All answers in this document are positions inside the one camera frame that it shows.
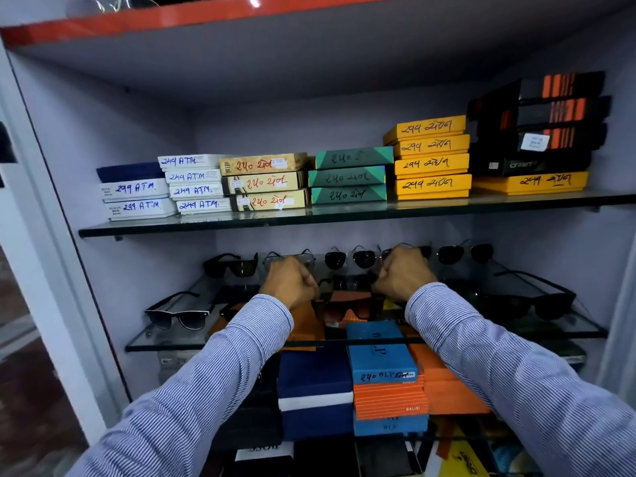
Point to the person's left hand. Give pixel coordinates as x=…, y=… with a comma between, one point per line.
x=288, y=283

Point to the person's right hand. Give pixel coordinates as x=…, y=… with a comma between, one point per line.
x=405, y=273

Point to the person's left fingers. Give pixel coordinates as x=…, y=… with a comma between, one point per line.
x=310, y=290

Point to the person's right fingers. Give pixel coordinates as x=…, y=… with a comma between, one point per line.
x=381, y=283

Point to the dark brown-lens sunglasses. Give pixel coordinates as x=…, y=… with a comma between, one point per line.
x=344, y=284

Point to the person's left forearm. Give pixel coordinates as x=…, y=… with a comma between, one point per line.
x=198, y=387

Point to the person's right forearm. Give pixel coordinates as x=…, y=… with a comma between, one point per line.
x=516, y=377

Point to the orange flat box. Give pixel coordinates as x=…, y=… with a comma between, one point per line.
x=308, y=327

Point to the dark aviator sunglasses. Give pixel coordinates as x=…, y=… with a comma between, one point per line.
x=337, y=259

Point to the light blue box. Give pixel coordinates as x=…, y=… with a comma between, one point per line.
x=380, y=357

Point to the round dark sunglasses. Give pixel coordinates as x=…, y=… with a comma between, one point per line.
x=451, y=254

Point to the chunky black sunglasses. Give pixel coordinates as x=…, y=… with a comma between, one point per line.
x=238, y=267

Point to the long glass shelf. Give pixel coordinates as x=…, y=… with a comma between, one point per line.
x=348, y=211

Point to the teal box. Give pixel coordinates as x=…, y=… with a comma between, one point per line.
x=346, y=176
x=348, y=194
x=353, y=157

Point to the beige patterned box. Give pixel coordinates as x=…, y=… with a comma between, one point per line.
x=263, y=182
x=271, y=200
x=261, y=164

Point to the navy box with white band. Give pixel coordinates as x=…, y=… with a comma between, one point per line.
x=314, y=392

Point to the orange ribbed box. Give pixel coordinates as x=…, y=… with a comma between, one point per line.
x=390, y=399

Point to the black sunglasses with white trim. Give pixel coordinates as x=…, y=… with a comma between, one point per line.
x=191, y=318

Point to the plain orange box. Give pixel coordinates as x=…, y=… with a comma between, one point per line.
x=447, y=387

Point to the flat white box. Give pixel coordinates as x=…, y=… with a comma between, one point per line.
x=196, y=190
x=203, y=205
x=194, y=176
x=191, y=161

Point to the blue box under orange box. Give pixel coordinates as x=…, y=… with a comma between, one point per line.
x=390, y=425

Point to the black box with white label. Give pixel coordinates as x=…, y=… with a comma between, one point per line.
x=263, y=451

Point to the short glass shelf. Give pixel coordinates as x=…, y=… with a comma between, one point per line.
x=546, y=327

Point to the large black sunglasses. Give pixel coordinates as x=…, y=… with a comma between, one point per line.
x=551, y=305

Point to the wide yellow box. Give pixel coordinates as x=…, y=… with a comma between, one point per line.
x=531, y=182

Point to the plain black box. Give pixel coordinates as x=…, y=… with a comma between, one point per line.
x=526, y=164

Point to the white labelled box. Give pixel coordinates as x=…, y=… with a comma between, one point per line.
x=141, y=207

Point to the yellow packet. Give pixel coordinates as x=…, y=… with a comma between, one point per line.
x=462, y=464

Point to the white box with blue lid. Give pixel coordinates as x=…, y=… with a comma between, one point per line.
x=130, y=179

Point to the black orange-striped box, white sticker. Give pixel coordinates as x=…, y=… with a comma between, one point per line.
x=551, y=139

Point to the black box with orange stripes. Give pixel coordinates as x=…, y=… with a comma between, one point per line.
x=561, y=111
x=556, y=86

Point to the orange-edged cabinet shelf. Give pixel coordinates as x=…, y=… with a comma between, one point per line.
x=248, y=49

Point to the clear glasses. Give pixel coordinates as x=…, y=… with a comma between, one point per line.
x=114, y=3

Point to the grey-lens thin-frame glasses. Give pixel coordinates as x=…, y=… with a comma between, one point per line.
x=303, y=259

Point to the white cabinet frame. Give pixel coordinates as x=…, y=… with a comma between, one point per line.
x=54, y=273

